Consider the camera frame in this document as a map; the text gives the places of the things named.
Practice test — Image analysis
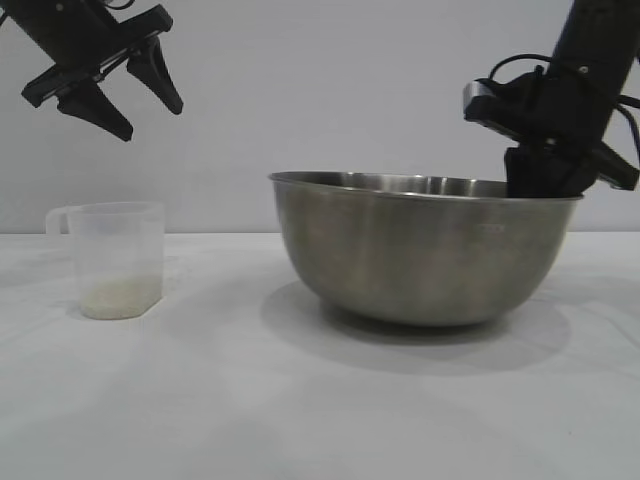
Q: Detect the clear plastic measuring cup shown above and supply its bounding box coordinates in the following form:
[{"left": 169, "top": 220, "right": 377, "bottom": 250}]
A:
[{"left": 45, "top": 201, "right": 166, "bottom": 320}]

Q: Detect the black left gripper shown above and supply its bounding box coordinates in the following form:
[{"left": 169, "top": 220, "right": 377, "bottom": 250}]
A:
[{"left": 0, "top": 0, "right": 185, "bottom": 144}]

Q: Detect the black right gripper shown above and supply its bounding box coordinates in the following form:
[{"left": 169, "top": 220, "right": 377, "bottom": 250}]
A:
[{"left": 463, "top": 0, "right": 640, "bottom": 198}]

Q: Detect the large stainless steel bowl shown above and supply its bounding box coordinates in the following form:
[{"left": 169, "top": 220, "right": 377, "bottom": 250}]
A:
[{"left": 267, "top": 170, "right": 586, "bottom": 329}]

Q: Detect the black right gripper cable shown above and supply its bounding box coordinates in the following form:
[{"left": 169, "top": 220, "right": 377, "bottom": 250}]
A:
[{"left": 613, "top": 92, "right": 640, "bottom": 169}]

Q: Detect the thin black camera cable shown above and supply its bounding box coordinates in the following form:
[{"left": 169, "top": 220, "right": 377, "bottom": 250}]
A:
[{"left": 488, "top": 53, "right": 552, "bottom": 82}]

